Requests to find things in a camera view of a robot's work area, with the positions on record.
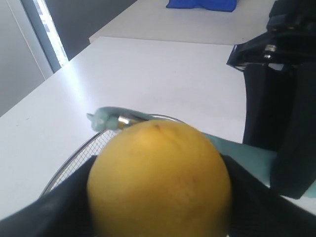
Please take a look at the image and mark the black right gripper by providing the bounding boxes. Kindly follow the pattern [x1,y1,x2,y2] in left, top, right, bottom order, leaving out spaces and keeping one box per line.
[227,0,316,152]

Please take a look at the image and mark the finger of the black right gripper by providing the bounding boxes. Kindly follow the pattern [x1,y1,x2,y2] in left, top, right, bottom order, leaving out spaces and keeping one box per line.
[270,62,316,199]

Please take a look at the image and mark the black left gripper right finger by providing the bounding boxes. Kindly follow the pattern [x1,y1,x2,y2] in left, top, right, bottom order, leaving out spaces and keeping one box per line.
[222,156,316,237]

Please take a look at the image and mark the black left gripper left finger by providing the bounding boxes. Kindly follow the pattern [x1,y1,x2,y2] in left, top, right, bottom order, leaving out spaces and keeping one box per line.
[0,156,96,237]

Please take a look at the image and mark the yellow lemon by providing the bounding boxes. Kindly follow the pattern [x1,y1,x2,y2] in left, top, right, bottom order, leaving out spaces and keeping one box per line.
[87,120,232,237]

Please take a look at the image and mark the oval metal mesh basket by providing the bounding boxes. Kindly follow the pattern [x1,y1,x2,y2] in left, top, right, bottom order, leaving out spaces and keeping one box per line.
[40,113,181,197]

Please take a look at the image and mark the blue cloth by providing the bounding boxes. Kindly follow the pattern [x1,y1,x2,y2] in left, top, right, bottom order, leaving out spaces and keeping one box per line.
[166,0,238,12]

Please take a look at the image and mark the white side table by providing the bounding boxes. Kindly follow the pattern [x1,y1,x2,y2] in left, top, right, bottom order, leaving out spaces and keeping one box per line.
[89,0,274,45]

